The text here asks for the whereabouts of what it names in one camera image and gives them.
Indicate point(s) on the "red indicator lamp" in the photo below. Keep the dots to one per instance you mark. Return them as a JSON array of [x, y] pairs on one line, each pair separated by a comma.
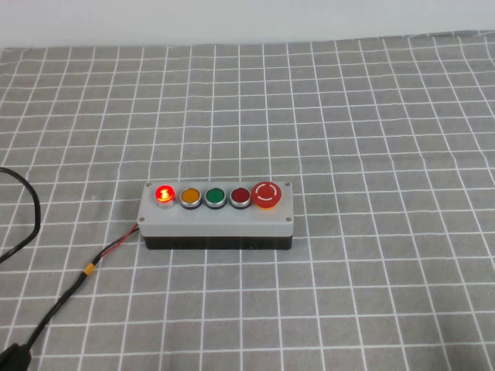
[[164, 194]]

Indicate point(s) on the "grey black button control box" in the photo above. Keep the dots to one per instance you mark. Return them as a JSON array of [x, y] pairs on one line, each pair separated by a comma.
[[216, 226]]

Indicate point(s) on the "dark red push button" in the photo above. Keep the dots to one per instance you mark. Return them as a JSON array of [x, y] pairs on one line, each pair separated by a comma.
[[240, 196]]

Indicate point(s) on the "red emergency stop mushroom button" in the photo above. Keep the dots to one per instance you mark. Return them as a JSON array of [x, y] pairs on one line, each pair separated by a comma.
[[266, 192]]

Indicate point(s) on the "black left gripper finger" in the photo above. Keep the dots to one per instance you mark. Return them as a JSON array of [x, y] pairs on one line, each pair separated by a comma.
[[14, 357]]

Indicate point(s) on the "yellow push button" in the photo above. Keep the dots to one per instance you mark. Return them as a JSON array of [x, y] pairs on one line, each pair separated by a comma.
[[190, 196]]

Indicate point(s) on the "green push button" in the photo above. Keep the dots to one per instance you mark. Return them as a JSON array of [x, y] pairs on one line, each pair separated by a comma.
[[215, 196]]

